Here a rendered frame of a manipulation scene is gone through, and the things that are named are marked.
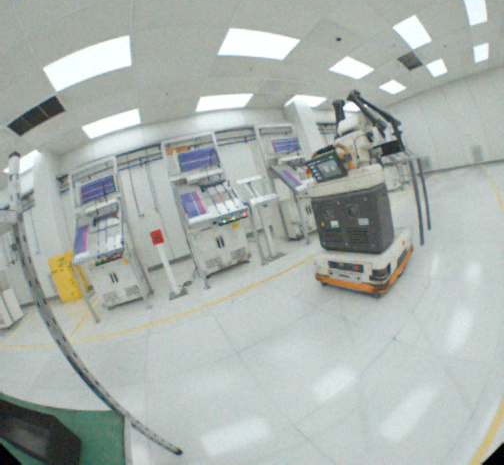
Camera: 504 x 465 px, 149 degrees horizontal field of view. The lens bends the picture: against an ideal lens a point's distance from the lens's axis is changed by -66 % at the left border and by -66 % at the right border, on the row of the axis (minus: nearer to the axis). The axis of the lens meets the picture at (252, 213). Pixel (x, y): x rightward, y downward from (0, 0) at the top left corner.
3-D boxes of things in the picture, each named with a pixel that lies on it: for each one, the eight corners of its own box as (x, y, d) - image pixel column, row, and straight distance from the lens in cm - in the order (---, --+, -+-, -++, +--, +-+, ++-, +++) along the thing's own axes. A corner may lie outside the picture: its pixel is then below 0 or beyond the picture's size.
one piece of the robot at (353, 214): (383, 273, 132) (355, 133, 117) (321, 264, 162) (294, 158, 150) (400, 250, 160) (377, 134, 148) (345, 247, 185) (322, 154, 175)
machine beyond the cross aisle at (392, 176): (413, 184, 635) (394, 120, 639) (404, 190, 559) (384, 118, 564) (377, 189, 692) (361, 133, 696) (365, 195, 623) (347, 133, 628)
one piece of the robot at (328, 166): (357, 182, 123) (339, 149, 115) (316, 191, 144) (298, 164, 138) (363, 172, 132) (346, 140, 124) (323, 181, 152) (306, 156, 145)
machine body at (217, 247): (253, 261, 272) (240, 216, 261) (204, 280, 258) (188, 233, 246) (237, 254, 332) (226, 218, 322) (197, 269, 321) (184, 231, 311)
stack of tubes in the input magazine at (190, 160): (218, 163, 278) (213, 145, 285) (182, 172, 267) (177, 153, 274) (216, 165, 290) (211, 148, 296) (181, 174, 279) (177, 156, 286)
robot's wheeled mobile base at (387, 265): (384, 298, 132) (383, 262, 119) (314, 282, 166) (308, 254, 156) (415, 252, 187) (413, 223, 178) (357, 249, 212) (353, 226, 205)
